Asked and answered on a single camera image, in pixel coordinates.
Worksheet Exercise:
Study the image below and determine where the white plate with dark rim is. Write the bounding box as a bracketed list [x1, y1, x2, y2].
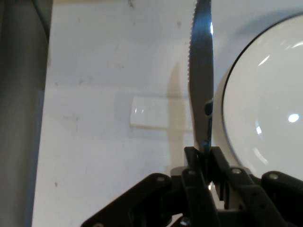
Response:
[212, 11, 303, 182]

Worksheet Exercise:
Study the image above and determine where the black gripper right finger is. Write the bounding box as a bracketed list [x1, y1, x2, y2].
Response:
[209, 146, 303, 227]

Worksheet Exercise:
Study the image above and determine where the silver table knife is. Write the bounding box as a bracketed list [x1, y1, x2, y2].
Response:
[187, 0, 215, 158]

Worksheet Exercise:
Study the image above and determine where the white ceramic cutlery rest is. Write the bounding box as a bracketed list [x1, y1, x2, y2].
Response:
[129, 95, 193, 130]

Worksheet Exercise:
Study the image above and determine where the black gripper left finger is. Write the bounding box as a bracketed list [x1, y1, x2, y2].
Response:
[80, 146, 220, 227]

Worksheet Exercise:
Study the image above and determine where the silver metal window rail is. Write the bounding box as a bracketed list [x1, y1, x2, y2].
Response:
[0, 0, 53, 227]

